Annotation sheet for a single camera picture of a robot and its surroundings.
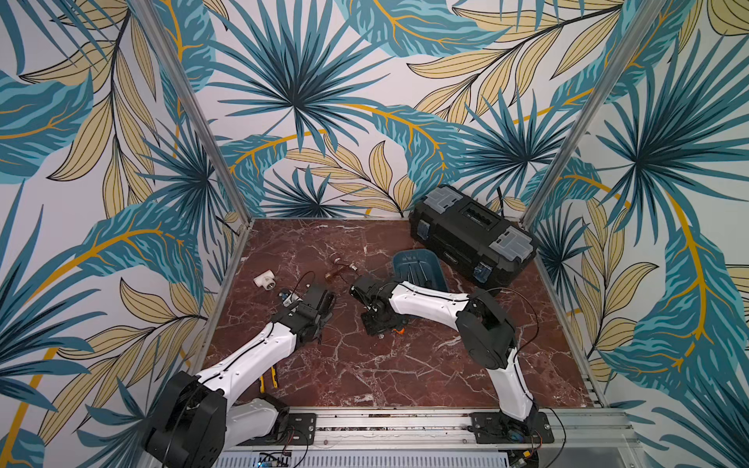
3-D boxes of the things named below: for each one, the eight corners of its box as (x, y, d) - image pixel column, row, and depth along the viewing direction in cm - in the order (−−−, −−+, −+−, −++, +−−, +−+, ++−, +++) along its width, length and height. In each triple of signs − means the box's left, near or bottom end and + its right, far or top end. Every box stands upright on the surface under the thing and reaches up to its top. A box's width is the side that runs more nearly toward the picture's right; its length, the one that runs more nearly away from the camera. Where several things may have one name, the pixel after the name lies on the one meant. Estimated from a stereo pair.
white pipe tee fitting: (254, 289, 101) (251, 284, 98) (259, 274, 105) (256, 269, 102) (274, 290, 101) (271, 285, 98) (278, 274, 105) (275, 269, 102)
